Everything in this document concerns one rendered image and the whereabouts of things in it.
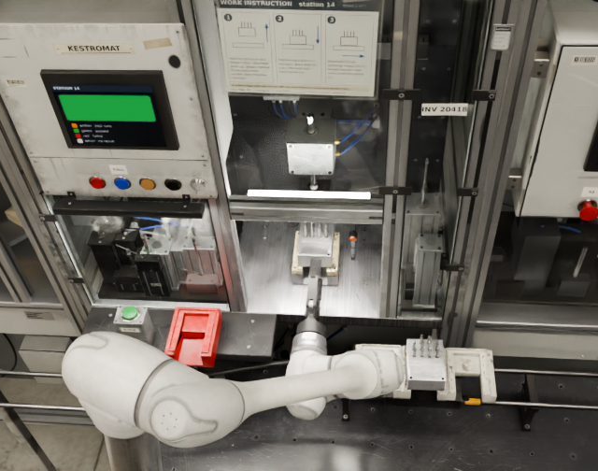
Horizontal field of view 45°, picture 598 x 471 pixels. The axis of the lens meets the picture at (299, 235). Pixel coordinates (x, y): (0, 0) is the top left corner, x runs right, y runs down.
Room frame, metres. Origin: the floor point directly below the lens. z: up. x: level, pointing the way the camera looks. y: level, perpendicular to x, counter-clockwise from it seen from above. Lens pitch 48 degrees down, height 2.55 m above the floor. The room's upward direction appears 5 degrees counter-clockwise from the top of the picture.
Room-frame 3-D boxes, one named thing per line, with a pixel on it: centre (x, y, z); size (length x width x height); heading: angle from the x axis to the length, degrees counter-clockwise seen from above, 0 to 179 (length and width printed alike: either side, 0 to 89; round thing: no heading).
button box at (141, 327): (1.16, 0.46, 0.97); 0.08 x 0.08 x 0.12; 81
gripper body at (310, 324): (1.08, -0.01, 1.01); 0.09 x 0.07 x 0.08; 171
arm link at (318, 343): (1.01, 0.00, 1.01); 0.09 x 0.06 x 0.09; 81
